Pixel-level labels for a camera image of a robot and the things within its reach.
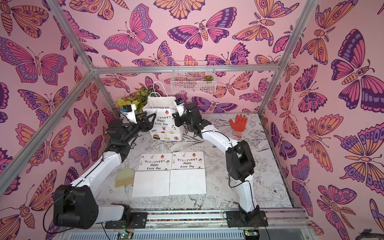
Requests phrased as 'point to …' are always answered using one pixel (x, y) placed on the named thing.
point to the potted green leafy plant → (139, 98)
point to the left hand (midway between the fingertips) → (153, 112)
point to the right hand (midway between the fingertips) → (174, 112)
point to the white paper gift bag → (152, 178)
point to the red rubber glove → (239, 126)
